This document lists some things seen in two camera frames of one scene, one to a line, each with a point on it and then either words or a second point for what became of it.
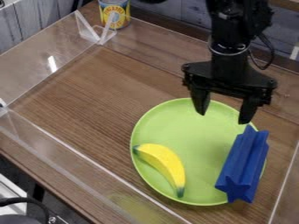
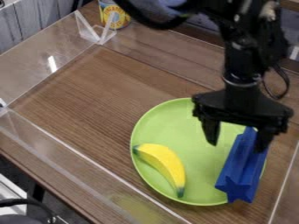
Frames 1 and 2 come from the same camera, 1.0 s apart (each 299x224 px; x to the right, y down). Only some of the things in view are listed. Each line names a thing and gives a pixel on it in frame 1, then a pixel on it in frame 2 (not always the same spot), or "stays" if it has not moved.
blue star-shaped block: (246, 166) stays
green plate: (200, 141) stays
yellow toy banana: (167, 162) stays
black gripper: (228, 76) to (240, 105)
